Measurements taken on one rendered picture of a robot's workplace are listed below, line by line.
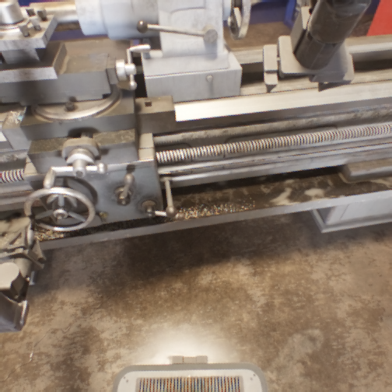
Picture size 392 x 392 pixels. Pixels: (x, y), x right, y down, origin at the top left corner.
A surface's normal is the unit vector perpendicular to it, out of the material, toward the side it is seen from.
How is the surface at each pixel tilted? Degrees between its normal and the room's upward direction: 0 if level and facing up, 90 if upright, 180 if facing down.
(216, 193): 0
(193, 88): 90
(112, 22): 93
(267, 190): 0
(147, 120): 90
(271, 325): 0
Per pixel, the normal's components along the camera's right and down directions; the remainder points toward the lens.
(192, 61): 0.14, 0.33
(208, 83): 0.17, 0.74
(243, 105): 0.08, -0.11
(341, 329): -0.02, -0.66
